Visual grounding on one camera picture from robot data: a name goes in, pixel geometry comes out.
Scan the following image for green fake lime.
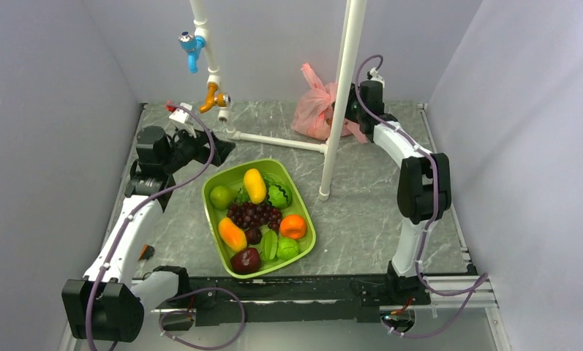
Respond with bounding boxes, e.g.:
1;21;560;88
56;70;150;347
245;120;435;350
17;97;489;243
277;237;300;260

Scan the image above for orange fake tangerine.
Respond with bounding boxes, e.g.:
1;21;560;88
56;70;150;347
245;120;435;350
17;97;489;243
279;214;307;240

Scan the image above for orange tap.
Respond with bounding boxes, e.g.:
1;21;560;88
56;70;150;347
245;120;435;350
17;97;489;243
199;82;231;113

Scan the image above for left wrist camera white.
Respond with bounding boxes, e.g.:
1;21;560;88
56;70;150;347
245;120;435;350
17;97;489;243
165;102;197;138

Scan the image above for white pvc pipe frame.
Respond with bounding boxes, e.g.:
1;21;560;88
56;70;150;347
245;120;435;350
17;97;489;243
190;0;367;201

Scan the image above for small orange black object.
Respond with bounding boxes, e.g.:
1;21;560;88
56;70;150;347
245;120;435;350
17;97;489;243
138;245;155;261

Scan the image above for small fake watermelon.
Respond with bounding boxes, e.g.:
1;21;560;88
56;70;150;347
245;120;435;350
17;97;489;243
267;184;293;209

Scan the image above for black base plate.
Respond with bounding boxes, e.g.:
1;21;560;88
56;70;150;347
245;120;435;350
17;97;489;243
140;273;432;326

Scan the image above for green plastic tray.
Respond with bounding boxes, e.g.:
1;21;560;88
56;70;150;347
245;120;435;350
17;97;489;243
203;159;317;279

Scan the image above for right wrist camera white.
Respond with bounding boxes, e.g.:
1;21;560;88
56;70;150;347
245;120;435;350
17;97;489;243
366;67;385;88

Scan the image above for green fake starfruit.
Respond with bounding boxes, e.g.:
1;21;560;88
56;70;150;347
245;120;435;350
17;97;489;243
260;230;278;261

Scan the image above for purple cable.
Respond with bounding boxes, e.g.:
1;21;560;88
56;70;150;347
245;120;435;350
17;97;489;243
354;54;490;339
85;104;247;351

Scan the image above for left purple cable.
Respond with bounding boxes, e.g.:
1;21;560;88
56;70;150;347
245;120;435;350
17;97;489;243
85;104;247;351

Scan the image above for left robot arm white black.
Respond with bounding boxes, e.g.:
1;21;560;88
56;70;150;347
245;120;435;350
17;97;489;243
61;126;236;343

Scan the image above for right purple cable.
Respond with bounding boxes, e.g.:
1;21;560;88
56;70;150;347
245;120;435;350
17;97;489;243
354;54;490;339

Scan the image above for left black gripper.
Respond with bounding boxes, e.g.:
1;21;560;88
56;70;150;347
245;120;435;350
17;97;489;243
162;123;235;174

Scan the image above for dark red fake apple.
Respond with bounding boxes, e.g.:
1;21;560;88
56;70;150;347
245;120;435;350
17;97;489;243
230;247;262;275

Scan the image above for blue tap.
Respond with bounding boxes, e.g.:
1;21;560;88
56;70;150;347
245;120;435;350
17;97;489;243
178;31;206;74

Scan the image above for fake green leaves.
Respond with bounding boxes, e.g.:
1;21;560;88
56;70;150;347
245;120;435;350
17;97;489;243
235;174;279;204

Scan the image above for orange yellow fake mango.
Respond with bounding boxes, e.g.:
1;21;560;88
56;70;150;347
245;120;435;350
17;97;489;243
218;217;248;252

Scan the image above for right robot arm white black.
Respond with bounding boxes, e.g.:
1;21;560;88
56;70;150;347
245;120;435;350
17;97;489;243
346;80;452;303

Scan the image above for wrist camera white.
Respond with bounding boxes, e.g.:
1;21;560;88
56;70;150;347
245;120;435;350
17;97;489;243
165;102;197;138
366;67;385;88

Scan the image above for dark red fake grapes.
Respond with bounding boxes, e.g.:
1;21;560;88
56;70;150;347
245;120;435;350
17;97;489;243
226;202;283;231

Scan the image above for pink plastic bag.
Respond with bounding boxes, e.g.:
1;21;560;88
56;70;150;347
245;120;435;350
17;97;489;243
290;63;369;144

